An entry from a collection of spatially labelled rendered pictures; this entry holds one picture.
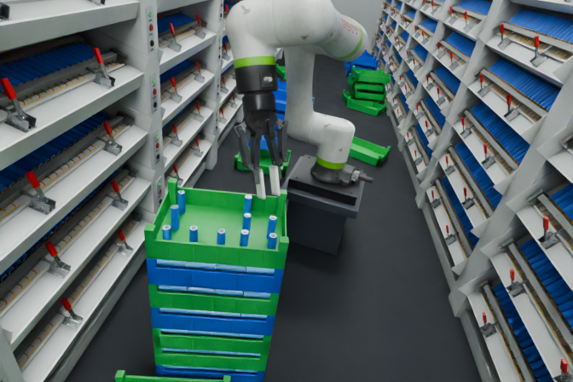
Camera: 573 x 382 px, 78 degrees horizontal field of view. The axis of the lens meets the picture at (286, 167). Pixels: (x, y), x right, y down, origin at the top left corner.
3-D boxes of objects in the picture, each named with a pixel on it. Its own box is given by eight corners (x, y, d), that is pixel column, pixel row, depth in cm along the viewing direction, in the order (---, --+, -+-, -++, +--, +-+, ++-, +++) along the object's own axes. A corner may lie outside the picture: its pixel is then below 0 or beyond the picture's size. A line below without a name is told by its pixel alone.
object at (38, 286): (148, 191, 123) (159, 161, 116) (8, 356, 71) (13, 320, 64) (93, 165, 121) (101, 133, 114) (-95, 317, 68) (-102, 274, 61)
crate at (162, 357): (267, 309, 116) (269, 292, 112) (264, 371, 99) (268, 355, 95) (174, 303, 113) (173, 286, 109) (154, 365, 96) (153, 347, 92)
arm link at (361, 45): (327, 58, 121) (337, 20, 117) (364, 66, 117) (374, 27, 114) (312, 53, 104) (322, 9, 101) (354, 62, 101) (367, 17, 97)
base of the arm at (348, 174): (373, 181, 152) (376, 169, 150) (367, 196, 139) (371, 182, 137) (315, 164, 159) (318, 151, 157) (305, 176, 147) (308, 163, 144)
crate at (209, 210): (282, 213, 96) (286, 189, 92) (284, 269, 79) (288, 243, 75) (170, 202, 93) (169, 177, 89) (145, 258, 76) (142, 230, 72)
